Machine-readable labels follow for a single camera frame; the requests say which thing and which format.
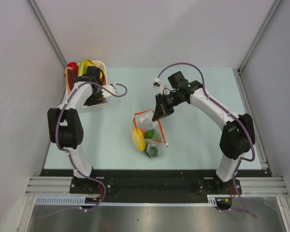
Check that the right aluminium post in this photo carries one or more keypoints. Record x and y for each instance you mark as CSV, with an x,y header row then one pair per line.
x,y
262,30

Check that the aluminium front rail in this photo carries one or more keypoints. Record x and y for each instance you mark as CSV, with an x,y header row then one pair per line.
x,y
251,186

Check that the green white leek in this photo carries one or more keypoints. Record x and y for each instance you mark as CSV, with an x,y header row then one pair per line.
x,y
82,69

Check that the yellow bell pepper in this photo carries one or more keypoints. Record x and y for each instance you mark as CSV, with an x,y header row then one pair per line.
x,y
138,139

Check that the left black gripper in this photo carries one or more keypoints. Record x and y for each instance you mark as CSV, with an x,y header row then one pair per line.
x,y
92,101

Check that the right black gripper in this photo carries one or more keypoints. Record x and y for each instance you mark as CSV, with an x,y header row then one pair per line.
x,y
160,112

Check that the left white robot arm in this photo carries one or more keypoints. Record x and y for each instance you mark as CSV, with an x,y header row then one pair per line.
x,y
65,127

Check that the left aluminium post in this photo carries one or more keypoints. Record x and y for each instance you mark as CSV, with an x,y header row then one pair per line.
x,y
47,31

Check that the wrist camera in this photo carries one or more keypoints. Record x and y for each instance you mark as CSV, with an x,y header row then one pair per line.
x,y
108,90
163,90

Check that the clear orange zip bag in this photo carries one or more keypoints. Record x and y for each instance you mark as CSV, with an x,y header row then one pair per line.
x,y
143,120

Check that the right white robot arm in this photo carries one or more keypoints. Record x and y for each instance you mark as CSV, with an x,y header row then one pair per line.
x,y
237,137

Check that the green bell pepper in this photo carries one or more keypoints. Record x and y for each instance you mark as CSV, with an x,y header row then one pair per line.
x,y
151,151

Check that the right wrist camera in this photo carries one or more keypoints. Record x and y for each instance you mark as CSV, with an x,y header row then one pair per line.
x,y
163,90

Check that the orange sliced papaya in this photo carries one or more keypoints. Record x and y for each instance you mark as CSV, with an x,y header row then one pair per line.
x,y
70,78

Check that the white plastic basket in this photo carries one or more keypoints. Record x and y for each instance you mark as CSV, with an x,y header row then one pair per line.
x,y
96,106

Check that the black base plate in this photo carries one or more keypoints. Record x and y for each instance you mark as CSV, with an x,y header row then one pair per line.
x,y
176,186

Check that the red bell pepper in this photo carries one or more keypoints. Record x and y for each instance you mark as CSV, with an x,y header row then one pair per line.
x,y
73,65

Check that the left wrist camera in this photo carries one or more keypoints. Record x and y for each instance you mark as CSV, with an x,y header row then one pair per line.
x,y
108,90

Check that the white cable duct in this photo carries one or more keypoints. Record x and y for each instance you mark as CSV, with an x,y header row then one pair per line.
x,y
88,201

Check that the aluminium post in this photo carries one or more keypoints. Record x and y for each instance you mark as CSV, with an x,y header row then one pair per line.
x,y
47,31
262,30

